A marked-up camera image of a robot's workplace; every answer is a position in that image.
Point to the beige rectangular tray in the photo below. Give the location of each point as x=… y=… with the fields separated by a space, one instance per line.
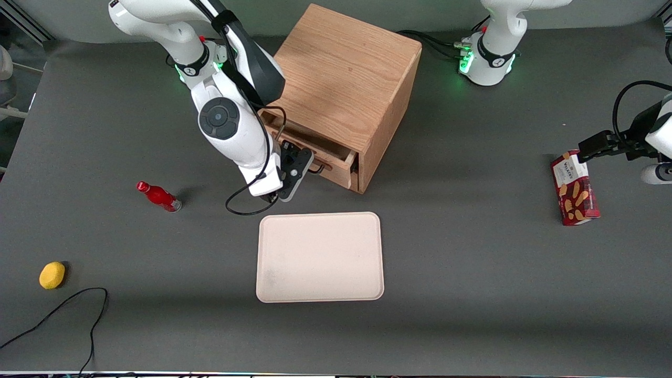
x=320 y=257

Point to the white stand object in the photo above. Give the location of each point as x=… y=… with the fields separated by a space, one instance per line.
x=4 y=63

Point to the red shortbread cookie box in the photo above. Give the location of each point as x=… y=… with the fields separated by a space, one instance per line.
x=575 y=194

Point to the red plastic bottle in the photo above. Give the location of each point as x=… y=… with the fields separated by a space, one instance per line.
x=157 y=196

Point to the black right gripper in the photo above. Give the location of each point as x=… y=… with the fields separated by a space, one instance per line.
x=290 y=147

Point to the aluminium frame profile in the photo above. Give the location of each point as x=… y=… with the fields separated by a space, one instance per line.
x=31 y=23
x=665 y=20

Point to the yellow lemon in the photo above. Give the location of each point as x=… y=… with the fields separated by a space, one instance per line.
x=52 y=275

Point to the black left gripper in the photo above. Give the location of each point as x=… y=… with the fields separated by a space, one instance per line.
x=637 y=126

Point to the oak wooden drawer cabinet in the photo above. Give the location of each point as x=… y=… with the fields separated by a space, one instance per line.
x=346 y=68

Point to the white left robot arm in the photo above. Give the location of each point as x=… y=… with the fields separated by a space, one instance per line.
x=499 y=31

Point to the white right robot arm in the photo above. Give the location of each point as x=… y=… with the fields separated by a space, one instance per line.
x=231 y=136

